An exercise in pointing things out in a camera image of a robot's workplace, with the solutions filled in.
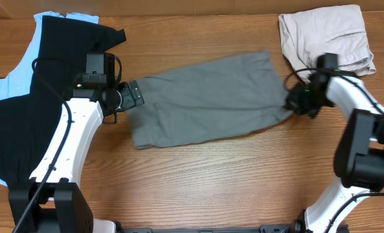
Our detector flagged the black garment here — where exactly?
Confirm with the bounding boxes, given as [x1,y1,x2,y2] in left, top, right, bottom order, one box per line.
[0,16,126,185]

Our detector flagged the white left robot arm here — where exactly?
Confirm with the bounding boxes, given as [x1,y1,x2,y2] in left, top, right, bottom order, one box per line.
[8,81,144,232]

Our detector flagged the light blue shirt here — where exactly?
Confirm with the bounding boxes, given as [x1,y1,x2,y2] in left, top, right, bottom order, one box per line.
[0,11,99,187]

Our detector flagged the folded beige shorts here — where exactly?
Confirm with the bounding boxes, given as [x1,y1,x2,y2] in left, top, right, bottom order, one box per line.
[278,5,376,83]

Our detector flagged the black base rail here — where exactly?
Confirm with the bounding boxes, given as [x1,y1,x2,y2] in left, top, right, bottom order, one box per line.
[113,220,350,233]

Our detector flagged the grey shorts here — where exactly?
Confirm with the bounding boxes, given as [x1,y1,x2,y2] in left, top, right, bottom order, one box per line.
[127,51,292,150]

